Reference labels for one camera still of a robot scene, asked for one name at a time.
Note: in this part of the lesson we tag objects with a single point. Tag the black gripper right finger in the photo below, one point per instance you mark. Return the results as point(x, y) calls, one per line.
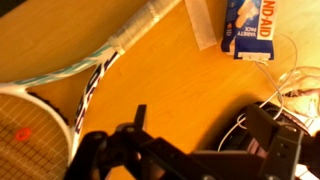
point(283, 150)

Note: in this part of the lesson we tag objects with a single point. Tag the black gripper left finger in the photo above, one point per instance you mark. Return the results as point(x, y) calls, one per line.
point(110, 153)

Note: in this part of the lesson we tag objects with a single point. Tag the clear plastic bag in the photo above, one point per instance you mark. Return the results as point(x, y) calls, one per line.
point(303, 96)

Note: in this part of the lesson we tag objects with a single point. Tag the blue band-aid box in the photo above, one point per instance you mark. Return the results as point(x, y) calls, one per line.
point(250, 30)

